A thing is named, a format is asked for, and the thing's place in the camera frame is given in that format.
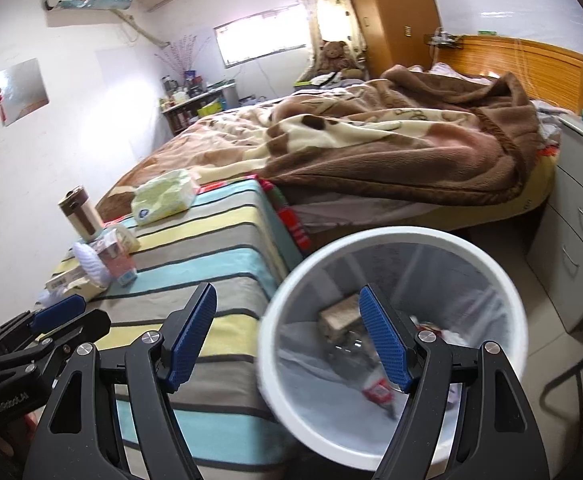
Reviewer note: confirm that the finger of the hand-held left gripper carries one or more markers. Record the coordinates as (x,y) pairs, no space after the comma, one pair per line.
(58,310)
(86,325)

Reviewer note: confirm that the air conditioner pipe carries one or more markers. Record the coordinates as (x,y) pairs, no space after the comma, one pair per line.
(141,30)

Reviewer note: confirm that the brown teddy bear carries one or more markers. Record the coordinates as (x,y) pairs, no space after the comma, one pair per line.
(334,57)

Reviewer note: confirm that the beige and brown travel mug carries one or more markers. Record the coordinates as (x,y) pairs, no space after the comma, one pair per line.
(81,215)

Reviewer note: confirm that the cluttered storage shelf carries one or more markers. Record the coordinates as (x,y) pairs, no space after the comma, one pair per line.
(191,110)

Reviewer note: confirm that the kraft paper piece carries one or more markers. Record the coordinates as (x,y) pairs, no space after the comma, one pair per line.
(88,291)

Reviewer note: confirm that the clear plastic bottle red label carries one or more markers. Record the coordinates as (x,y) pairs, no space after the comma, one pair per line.
(377,393)

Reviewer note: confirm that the bare decorative branches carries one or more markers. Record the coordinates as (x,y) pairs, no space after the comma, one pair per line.
(186,55)

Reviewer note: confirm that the striped tablecloth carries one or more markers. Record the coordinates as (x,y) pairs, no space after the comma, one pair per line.
(211,270)

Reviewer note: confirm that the window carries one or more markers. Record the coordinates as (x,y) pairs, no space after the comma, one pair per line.
(261,35)

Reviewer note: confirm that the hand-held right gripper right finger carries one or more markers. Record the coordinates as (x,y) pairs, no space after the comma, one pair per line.
(381,340)

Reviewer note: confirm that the grey drawer cabinet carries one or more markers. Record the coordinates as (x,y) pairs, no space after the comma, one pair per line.
(571,220)

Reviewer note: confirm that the wooden bed headboard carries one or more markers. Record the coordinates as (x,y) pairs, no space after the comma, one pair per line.
(546,70)

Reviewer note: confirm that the green tissue pack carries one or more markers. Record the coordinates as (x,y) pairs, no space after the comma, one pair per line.
(166,195)

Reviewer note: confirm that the pink drink carton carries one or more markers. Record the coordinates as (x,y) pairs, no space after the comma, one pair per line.
(119,262)

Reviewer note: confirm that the wooden wardrobe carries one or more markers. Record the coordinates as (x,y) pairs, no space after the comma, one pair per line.
(391,10)

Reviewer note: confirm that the shiny wall panel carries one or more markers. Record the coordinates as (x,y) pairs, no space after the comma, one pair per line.
(21,90)

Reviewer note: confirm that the patterned curtain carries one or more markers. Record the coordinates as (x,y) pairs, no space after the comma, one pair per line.
(321,5)

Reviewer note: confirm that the black chair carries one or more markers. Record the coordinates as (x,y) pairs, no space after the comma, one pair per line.
(578,380)

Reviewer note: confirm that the white round trash bin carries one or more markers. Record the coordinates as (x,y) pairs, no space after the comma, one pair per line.
(321,435)

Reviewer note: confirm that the white cardboard box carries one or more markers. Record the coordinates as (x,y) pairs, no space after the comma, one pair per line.
(66,277)

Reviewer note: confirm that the clear plastic wrapper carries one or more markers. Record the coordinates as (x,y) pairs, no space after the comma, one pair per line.
(126,240)

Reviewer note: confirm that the brown patterned blanket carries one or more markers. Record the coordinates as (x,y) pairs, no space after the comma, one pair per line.
(346,150)

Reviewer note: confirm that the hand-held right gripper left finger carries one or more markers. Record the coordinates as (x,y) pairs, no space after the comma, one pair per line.
(191,340)

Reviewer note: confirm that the clear plastic bin liner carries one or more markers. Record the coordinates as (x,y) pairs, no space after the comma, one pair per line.
(461,280)

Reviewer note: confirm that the white foam net sleeve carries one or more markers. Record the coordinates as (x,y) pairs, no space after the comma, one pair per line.
(91,262)

